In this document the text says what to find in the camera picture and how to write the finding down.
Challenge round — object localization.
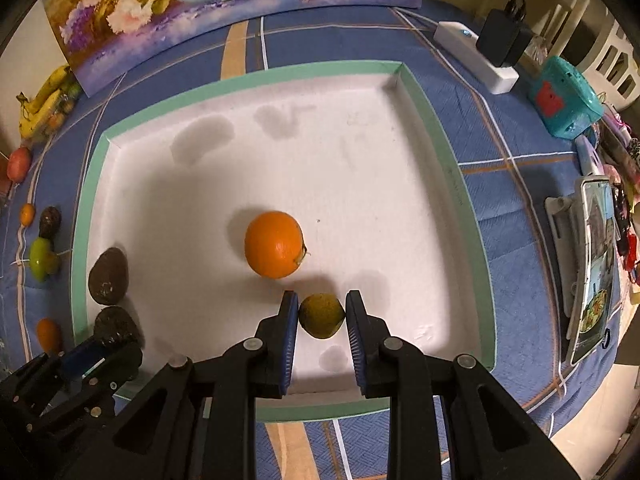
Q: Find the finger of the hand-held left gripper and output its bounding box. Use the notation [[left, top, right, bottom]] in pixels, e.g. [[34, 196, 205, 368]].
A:
[[85, 342, 144, 401], [57, 337, 108, 380]]

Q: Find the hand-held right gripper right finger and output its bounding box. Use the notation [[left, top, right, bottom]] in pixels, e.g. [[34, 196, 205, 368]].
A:
[[345, 290, 591, 480]]

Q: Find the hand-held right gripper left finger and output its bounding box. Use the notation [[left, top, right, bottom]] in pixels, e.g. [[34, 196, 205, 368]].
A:
[[60, 290, 301, 480]]

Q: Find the dark avocado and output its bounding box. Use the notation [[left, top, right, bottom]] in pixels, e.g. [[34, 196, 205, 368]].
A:
[[88, 247, 129, 306], [93, 306, 142, 348], [38, 206, 63, 239]]

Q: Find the small yellow-green lemon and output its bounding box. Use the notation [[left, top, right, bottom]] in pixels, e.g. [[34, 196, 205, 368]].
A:
[[298, 293, 347, 340]]

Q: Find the small tangerine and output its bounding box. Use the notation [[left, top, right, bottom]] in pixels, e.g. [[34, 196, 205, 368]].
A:
[[36, 317, 63, 353]]

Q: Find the green mango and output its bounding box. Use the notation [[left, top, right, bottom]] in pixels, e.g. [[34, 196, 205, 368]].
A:
[[28, 237, 61, 281]]

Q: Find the white box with green rim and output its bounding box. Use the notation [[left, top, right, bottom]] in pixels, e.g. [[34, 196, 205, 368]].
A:
[[71, 60, 497, 423]]

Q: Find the large orange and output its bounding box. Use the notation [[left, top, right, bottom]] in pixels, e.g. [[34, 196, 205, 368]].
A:
[[244, 210, 307, 280]]

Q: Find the red apple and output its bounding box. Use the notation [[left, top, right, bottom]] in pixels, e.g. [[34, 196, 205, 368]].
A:
[[6, 146, 33, 182]]

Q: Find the blue plaid tablecloth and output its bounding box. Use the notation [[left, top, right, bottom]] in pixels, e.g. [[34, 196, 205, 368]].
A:
[[0, 0, 623, 480]]

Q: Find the bunch of yellow bananas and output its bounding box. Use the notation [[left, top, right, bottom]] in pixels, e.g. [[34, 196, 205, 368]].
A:
[[17, 65, 83, 141]]

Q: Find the colourful trinket pile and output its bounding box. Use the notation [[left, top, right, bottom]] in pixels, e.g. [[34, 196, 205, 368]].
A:
[[597, 105, 640, 306]]

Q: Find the white power strip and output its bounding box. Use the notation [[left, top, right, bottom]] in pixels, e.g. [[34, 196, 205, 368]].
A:
[[432, 21, 520, 95]]

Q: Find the teal plastic toy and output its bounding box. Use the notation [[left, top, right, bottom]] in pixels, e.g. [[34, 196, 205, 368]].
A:
[[529, 55, 604, 138]]

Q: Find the flower painting canvas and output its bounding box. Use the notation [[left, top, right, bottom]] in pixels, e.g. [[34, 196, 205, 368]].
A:
[[42, 0, 426, 98]]

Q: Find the black power adapter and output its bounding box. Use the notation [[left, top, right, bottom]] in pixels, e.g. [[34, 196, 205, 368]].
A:
[[475, 8, 535, 67]]

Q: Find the white wooden chair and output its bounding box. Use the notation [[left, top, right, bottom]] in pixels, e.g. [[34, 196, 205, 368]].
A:
[[532, 0, 640, 111]]

